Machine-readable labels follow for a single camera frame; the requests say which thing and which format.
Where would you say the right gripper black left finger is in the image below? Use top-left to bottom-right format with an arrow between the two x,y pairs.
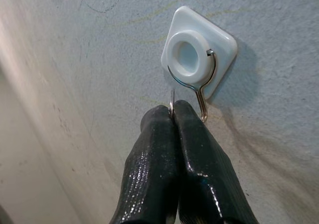
108,104 -> 181,224

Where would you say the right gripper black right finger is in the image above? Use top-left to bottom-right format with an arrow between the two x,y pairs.
173,99 -> 254,224

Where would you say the white adhesive wall hook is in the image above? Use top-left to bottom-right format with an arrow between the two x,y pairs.
160,5 -> 239,122

